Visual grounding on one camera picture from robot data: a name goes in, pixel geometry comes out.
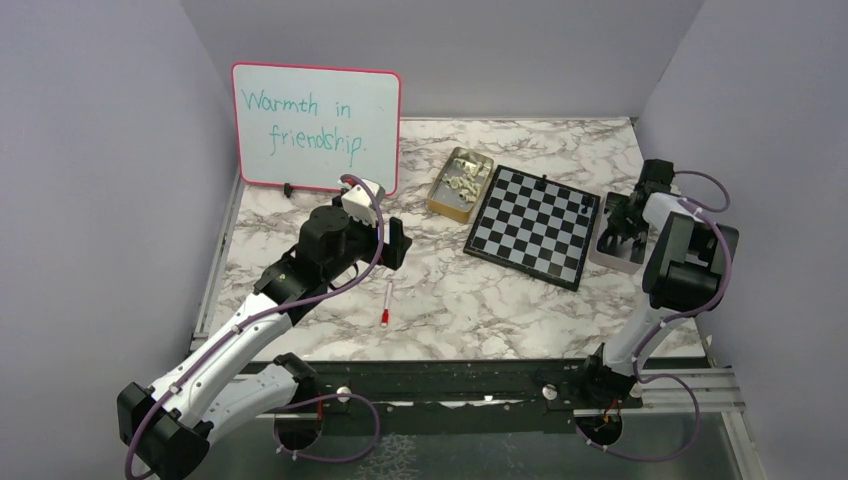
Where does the gold tin tray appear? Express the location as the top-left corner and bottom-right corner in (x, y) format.
(426, 147), (495, 224)

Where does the pink tin tray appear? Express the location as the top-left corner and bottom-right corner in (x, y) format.
(588, 192), (648, 274)

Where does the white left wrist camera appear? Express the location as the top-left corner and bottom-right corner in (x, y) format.
(341, 180), (385, 227)

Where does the black and silver chessboard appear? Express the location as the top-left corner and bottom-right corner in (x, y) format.
(463, 165), (600, 291)

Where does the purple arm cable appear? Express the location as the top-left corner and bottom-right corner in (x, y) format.
(576, 170), (733, 463)
(125, 173), (387, 480)

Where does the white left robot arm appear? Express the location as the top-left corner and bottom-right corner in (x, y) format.
(117, 200), (412, 479)

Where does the pink framed whiteboard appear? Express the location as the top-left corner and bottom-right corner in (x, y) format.
(230, 62), (402, 195)

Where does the pile of white chess pieces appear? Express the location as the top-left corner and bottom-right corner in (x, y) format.
(443, 153), (486, 203)

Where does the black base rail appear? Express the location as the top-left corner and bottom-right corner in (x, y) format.
(266, 359), (642, 440)

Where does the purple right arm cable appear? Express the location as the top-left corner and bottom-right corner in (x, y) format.
(576, 170), (733, 463)

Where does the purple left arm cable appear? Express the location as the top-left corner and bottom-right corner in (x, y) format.
(125, 173), (387, 480)

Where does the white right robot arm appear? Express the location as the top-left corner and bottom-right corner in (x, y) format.
(576, 159), (739, 407)

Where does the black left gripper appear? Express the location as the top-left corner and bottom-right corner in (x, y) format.
(324, 196), (412, 283)

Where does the white and red marker pen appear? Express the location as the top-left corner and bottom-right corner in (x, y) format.
(380, 281), (394, 327)

